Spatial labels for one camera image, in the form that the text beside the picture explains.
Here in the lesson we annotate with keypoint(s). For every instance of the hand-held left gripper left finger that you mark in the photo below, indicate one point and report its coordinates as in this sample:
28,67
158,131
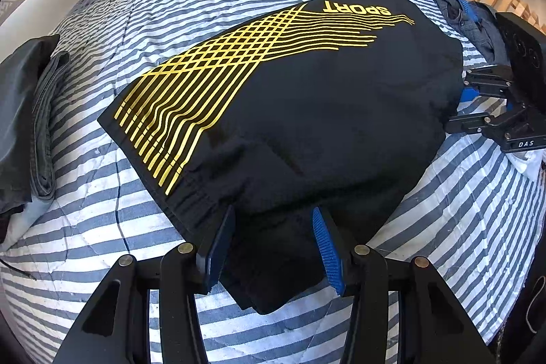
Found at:
219,246

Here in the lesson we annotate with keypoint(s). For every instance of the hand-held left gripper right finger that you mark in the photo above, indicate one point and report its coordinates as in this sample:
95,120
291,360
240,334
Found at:
328,246

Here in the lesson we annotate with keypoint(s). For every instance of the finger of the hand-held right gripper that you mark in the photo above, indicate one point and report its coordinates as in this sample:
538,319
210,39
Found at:
482,123
490,80

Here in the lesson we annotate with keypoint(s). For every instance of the black pants with yellow stripes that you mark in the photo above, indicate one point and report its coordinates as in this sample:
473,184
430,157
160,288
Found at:
320,112

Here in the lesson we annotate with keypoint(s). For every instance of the white cloth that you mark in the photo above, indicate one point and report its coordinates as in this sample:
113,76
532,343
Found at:
529,165

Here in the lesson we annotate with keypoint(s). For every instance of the blue white striped bed quilt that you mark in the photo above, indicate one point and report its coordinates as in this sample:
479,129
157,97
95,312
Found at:
106,221

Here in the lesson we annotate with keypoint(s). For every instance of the folded grey jeans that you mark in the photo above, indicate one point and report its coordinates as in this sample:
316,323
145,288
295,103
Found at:
45,142

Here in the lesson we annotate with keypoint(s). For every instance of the folded black garment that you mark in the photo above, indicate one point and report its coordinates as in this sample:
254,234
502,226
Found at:
19,112

